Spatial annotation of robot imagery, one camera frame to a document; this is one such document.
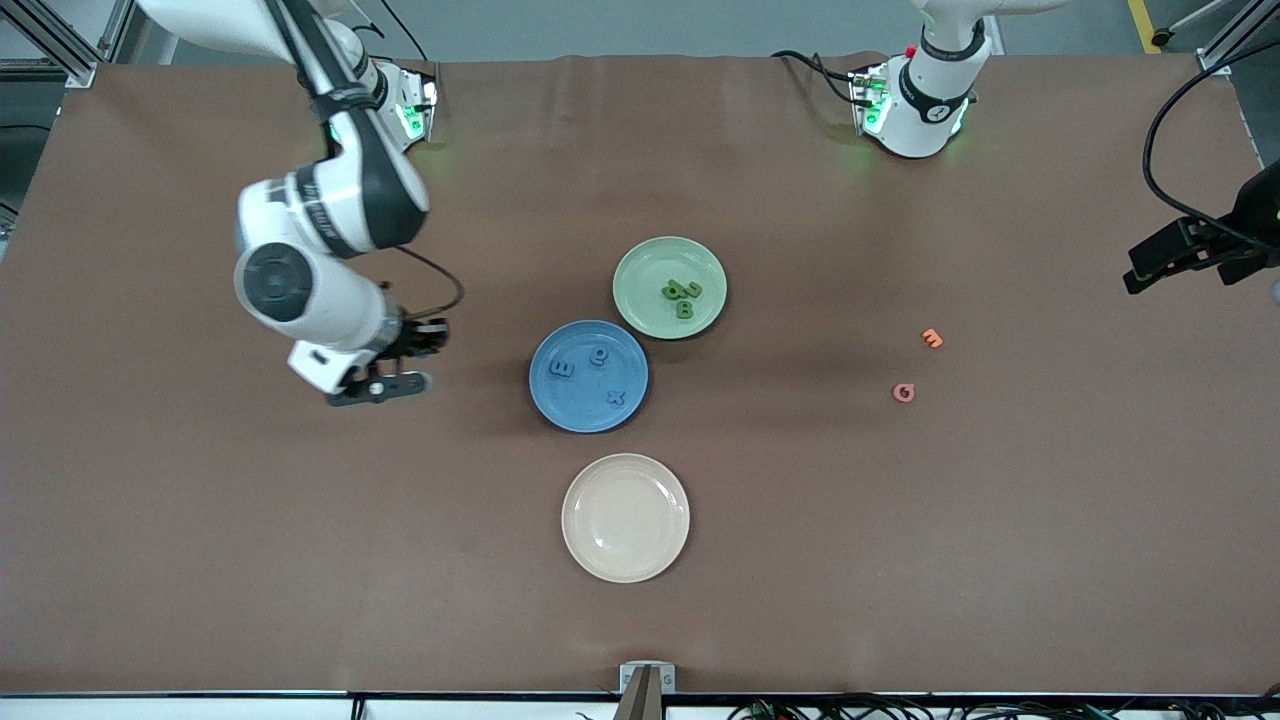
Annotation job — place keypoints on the green foam letter p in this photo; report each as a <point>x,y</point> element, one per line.
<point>672,292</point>

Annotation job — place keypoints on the green plate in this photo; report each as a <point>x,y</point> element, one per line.
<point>645,265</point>

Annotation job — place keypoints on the dark post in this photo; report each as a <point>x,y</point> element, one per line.
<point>640,700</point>

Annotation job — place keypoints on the brown table mat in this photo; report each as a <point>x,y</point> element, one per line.
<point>1000,550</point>

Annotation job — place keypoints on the grey metal bracket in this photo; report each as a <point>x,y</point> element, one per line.
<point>668,678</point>

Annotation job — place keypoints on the blue plate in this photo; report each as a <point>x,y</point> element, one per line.
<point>575,410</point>

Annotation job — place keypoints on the aluminium frame profile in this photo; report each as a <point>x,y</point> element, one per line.
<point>60,60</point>
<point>1225,50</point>

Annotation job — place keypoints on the blue letter o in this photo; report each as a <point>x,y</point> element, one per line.
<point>599,355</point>

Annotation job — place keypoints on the grey stand leg with caster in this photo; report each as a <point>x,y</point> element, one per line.
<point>1162,38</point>

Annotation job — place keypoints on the pink foam letter G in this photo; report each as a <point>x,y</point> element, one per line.
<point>898,393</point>

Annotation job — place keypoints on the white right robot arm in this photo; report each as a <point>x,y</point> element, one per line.
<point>340,200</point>

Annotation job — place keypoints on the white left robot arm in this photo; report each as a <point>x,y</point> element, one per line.
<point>930,90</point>

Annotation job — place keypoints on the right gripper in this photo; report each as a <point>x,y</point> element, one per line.
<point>412,340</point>

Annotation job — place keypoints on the cream plate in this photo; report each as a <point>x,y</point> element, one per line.
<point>625,518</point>

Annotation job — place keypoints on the blue foam letter m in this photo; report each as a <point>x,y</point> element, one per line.
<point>563,368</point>

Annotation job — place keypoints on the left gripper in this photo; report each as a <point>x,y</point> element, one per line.
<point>1256,212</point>

